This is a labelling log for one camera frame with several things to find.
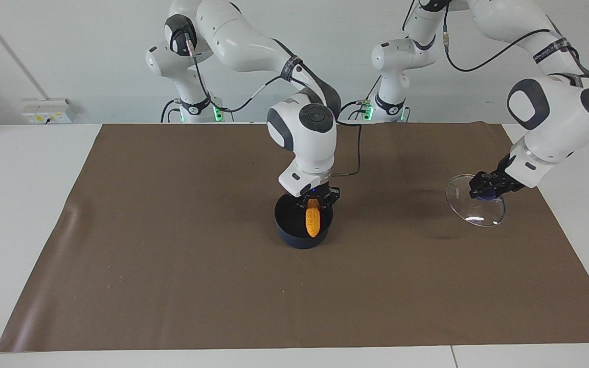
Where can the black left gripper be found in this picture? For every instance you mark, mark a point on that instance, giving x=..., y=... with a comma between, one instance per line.
x=504, y=179

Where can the yellow corn cob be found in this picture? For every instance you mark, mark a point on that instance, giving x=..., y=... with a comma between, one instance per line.
x=313, y=222

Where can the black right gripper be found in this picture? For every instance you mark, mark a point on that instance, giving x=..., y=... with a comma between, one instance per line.
x=315, y=190

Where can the brown table mat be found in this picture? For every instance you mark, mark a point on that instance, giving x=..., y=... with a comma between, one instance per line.
x=172, y=255

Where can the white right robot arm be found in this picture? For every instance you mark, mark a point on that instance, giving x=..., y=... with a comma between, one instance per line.
x=238, y=46

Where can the white wall socket box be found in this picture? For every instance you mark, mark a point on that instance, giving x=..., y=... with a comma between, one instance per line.
x=46, y=110

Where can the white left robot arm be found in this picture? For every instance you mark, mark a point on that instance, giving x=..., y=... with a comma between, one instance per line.
x=550, y=133

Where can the glass lid with blue knob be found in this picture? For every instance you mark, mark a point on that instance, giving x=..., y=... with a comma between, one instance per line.
x=471, y=209

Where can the dark blue saucepan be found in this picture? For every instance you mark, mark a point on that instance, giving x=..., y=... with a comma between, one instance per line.
x=289, y=225

